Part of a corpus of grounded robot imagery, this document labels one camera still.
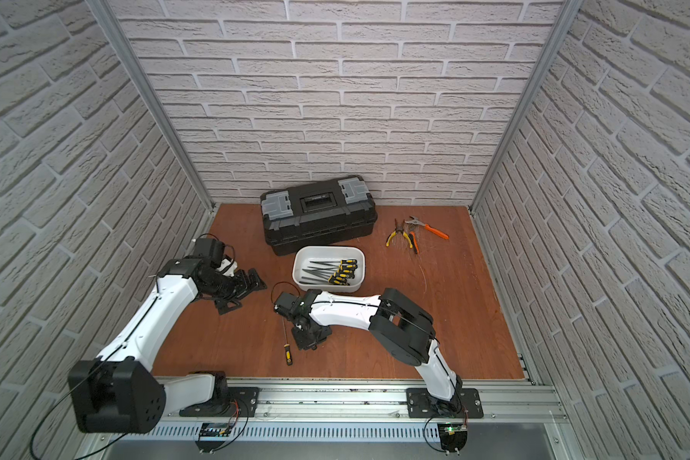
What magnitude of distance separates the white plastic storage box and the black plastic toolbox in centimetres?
4

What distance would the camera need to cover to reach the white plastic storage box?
3.15 ft

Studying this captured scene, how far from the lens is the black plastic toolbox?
96 cm
